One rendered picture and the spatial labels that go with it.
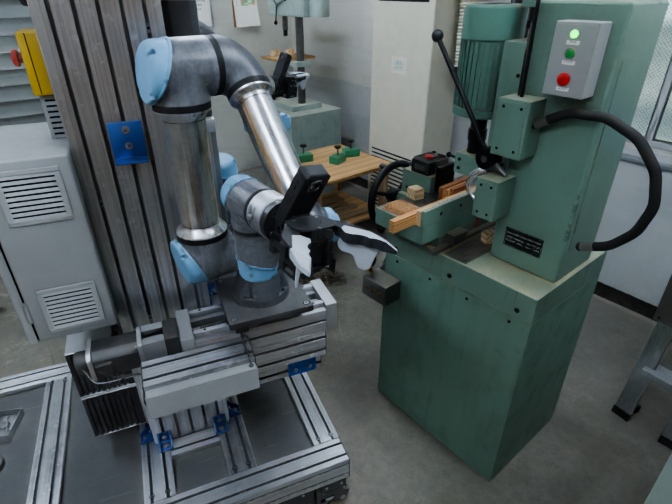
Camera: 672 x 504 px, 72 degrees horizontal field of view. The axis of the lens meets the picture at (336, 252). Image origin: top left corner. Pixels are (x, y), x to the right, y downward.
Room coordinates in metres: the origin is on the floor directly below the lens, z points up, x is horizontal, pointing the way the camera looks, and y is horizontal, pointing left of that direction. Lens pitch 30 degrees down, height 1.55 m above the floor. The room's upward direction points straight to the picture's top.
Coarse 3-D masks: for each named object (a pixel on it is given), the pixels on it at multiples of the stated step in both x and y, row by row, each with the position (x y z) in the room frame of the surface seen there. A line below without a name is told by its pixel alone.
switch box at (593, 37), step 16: (560, 32) 1.16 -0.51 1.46; (592, 32) 1.11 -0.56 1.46; (608, 32) 1.13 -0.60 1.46; (560, 48) 1.16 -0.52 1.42; (576, 48) 1.13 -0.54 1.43; (592, 48) 1.10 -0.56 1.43; (560, 64) 1.15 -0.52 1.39; (576, 64) 1.12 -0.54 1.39; (592, 64) 1.11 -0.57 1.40; (544, 80) 1.18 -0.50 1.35; (576, 80) 1.12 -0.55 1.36; (592, 80) 1.12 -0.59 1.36; (576, 96) 1.11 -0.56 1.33
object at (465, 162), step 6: (462, 150) 1.52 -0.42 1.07; (456, 156) 1.50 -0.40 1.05; (462, 156) 1.49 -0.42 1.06; (468, 156) 1.47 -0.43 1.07; (474, 156) 1.46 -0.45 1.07; (456, 162) 1.50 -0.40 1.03; (462, 162) 1.48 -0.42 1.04; (468, 162) 1.47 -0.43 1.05; (474, 162) 1.45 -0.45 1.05; (456, 168) 1.50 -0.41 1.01; (462, 168) 1.48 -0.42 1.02; (468, 168) 1.46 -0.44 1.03; (474, 168) 1.45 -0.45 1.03; (468, 174) 1.46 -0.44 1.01
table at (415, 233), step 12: (432, 192) 1.57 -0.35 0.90; (384, 204) 1.46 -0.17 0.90; (420, 204) 1.46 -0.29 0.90; (384, 216) 1.40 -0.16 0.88; (396, 216) 1.37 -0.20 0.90; (456, 216) 1.38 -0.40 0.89; (468, 216) 1.43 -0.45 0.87; (408, 228) 1.32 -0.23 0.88; (420, 228) 1.29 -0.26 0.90; (432, 228) 1.31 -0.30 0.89; (444, 228) 1.35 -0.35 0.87; (420, 240) 1.28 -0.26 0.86
